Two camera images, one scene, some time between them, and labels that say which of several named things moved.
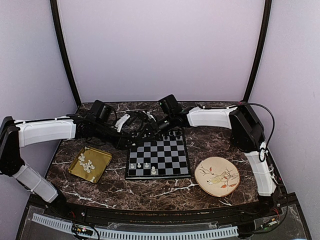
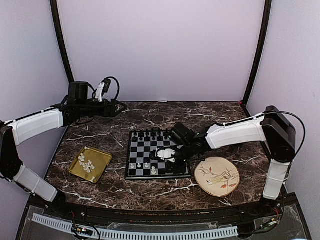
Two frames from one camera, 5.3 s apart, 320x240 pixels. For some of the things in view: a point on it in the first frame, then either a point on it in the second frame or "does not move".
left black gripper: [120, 143] → [111, 113]
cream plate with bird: [218, 176] does not move
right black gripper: [156, 130] → [182, 169]
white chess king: [153, 172] does not move
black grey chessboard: [167, 158] does not move
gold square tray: [90, 164] does not move
